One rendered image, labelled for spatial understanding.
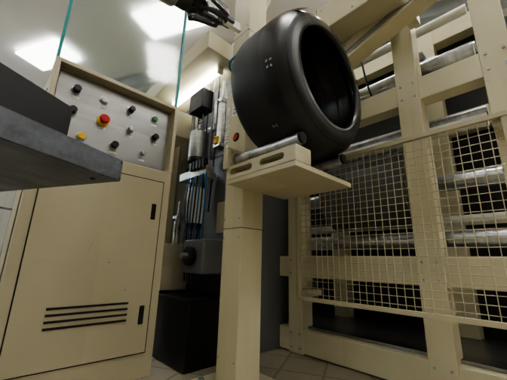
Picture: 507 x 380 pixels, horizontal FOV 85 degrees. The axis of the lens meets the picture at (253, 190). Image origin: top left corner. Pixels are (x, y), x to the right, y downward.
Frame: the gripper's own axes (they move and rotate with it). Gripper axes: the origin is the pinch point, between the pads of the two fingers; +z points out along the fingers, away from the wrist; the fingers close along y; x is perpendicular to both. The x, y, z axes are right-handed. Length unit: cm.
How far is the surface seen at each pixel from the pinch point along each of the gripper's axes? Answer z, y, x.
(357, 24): 72, -14, -28
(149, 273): -3, 64, 83
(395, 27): 82, -28, -22
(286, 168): 15, -4, 49
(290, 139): 18.8, -5.1, 38.5
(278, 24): 13.6, -9.2, -0.8
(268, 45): 9.9, -6.5, 7.3
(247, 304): 22, 28, 98
